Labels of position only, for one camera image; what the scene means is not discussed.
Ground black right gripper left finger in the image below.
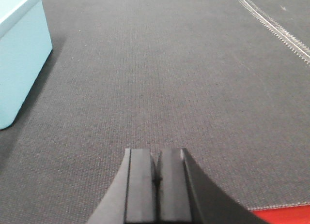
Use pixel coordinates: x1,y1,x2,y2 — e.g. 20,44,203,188
87,149,156,224

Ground light blue plastic bin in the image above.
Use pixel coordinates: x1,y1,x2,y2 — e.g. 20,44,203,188
0,0,52,129

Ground dark grey conveyor belt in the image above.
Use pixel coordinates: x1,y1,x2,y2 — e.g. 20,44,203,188
0,0,310,224

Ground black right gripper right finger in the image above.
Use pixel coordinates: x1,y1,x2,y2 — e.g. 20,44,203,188
157,149,265,224

